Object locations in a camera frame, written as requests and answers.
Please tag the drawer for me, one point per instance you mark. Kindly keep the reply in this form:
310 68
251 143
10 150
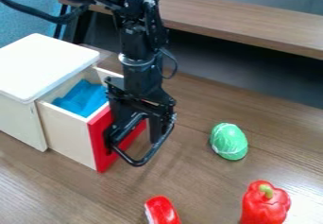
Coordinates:
69 133

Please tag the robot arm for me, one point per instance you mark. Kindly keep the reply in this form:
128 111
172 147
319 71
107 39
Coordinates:
136 45

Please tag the green toy cabbage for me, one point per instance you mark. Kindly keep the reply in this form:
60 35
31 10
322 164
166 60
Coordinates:
229 142

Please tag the cabinet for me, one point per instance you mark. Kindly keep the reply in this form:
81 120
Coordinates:
38 64

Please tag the wooden bench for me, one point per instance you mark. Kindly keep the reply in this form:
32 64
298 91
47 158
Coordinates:
239 23

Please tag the blue cloth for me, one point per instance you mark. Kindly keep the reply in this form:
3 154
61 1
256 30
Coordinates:
82 98

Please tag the red toy pepper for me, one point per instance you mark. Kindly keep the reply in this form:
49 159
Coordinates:
265 207

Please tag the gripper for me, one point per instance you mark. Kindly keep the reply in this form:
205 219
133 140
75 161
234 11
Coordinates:
141 100

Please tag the red toy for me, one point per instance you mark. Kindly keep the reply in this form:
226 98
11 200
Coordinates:
162 211

